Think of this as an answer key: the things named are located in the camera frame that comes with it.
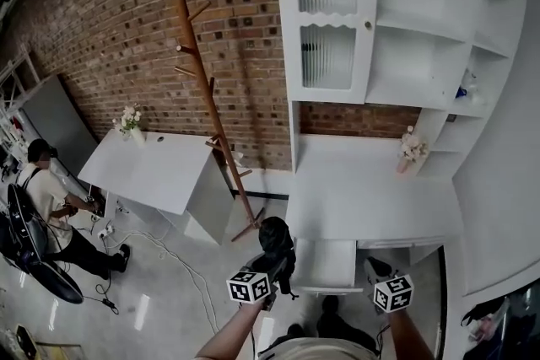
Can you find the white cable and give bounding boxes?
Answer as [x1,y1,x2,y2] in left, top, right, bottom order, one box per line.
[104,228,221,335]

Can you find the wooden coat rack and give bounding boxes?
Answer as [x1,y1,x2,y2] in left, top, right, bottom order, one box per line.
[174,0,267,244]

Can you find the white metal shelf rack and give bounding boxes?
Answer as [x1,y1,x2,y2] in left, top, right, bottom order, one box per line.
[0,49,42,149]

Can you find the pink vase with flowers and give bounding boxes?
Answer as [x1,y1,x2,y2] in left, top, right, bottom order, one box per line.
[395,125,430,175]

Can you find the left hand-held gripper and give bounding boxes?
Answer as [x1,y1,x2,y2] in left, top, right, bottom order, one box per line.
[226,252,293,312]

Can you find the person's right forearm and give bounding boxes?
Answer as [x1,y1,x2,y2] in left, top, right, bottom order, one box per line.
[385,306,436,360]

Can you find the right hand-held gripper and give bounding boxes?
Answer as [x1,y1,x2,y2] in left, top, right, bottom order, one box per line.
[363,256,416,314]

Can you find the white desk with drawer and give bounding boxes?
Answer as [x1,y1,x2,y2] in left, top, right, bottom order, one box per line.
[285,132,466,296]

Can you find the person's white printed shirt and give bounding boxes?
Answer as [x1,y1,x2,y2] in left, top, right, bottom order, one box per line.
[256,334,381,360]

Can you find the white shelf cabinet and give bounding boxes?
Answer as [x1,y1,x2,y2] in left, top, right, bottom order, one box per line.
[271,0,529,179]

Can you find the black cable with adapter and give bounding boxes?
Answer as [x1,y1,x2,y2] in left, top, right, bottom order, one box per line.
[81,268,122,316]

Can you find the white vase with flowers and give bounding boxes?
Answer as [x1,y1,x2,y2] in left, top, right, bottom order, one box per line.
[111,102,148,150]

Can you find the person's black trousers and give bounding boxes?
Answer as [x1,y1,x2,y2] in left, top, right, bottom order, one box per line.
[285,293,381,351]

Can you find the person's left forearm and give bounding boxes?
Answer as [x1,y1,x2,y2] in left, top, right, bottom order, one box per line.
[195,300,272,360]

